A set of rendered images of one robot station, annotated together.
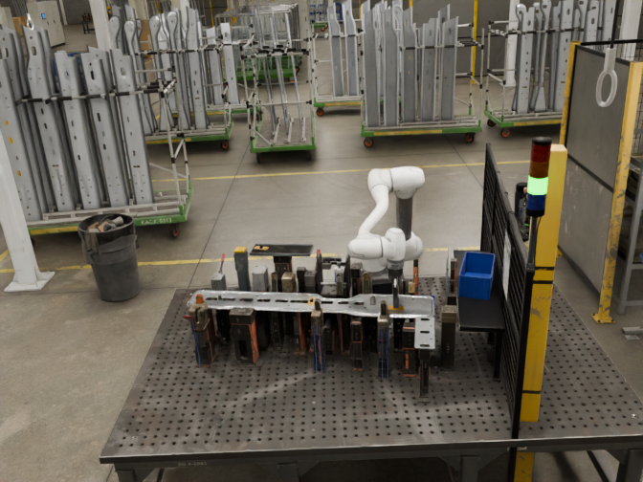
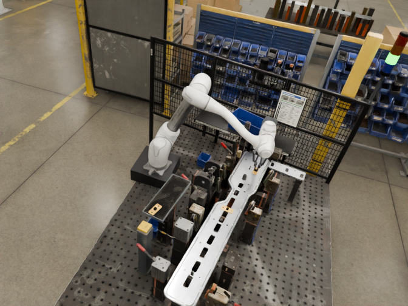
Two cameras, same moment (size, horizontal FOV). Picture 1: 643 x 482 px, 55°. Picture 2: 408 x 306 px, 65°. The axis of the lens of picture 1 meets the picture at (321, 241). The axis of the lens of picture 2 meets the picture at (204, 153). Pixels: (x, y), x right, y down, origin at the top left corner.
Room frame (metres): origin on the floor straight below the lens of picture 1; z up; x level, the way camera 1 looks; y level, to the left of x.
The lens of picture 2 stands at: (2.95, 1.53, 2.67)
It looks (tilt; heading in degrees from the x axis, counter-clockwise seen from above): 40 degrees down; 279
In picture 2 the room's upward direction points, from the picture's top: 9 degrees clockwise
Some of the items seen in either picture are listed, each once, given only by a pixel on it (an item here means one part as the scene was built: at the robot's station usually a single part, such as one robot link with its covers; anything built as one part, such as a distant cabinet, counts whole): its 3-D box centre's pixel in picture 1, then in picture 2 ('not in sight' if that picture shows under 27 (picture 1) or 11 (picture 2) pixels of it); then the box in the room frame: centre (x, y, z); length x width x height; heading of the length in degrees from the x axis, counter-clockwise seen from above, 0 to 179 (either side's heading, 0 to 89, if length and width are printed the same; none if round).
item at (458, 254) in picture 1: (476, 286); (244, 130); (3.00, -0.85, 1.02); 0.90 x 0.22 x 0.03; 170
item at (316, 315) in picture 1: (319, 339); (250, 225); (2.78, 0.05, 0.87); 0.12 x 0.09 x 0.35; 170
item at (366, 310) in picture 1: (307, 302); (227, 212); (2.96, 0.10, 1.00); 1.38 x 0.22 x 0.02; 80
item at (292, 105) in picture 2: (508, 265); (289, 108); (2.68, -0.91, 1.30); 0.23 x 0.02 x 0.31; 170
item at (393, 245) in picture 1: (392, 243); (268, 132); (2.83, -0.36, 1.39); 0.13 x 0.11 x 0.16; 94
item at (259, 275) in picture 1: (262, 299); (181, 243); (3.19, 0.37, 0.90); 0.13 x 0.10 x 0.41; 170
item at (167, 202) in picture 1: (96, 157); not in sight; (6.74, 2.48, 0.88); 1.93 x 1.01 x 1.76; 94
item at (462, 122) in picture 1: (418, 85); not in sight; (9.98, -1.71, 0.88); 1.91 x 1.00 x 1.76; 85
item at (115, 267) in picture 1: (113, 257); not in sight; (5.12, 1.92, 0.36); 0.54 x 0.50 x 0.73; 178
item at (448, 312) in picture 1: (448, 338); (271, 166); (2.70, -0.63, 0.88); 0.08 x 0.08 x 0.36; 80
